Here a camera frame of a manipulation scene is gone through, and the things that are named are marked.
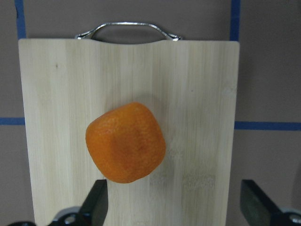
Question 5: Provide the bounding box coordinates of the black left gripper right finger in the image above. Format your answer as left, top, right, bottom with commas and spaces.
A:
240, 179, 301, 226

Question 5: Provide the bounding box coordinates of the bamboo cutting board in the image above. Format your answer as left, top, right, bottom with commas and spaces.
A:
18, 32, 240, 226

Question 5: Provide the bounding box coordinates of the orange fruit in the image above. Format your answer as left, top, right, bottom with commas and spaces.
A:
86, 102, 166, 183

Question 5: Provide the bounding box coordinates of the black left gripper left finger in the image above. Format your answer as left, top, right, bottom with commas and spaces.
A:
7, 179, 109, 226

